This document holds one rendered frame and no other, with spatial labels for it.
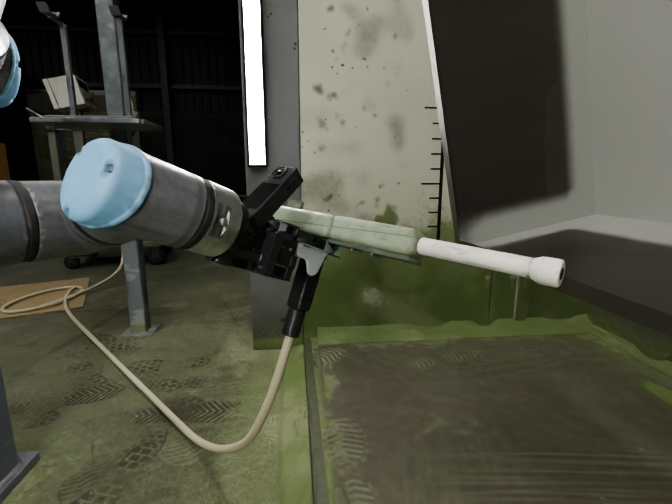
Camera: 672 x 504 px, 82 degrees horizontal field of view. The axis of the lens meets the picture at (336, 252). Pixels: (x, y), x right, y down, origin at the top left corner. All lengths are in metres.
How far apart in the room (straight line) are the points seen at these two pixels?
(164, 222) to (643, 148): 0.87
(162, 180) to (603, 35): 0.89
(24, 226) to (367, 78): 1.10
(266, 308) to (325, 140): 0.61
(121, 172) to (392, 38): 1.14
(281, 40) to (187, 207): 1.00
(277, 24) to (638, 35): 0.93
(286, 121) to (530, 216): 0.79
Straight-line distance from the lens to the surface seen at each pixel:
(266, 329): 1.44
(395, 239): 0.55
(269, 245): 0.55
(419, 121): 1.40
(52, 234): 0.52
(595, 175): 1.08
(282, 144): 1.33
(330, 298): 1.40
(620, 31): 1.02
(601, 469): 1.04
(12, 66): 0.98
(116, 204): 0.42
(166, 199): 0.44
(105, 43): 1.71
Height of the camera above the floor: 0.62
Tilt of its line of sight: 11 degrees down
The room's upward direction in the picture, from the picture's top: straight up
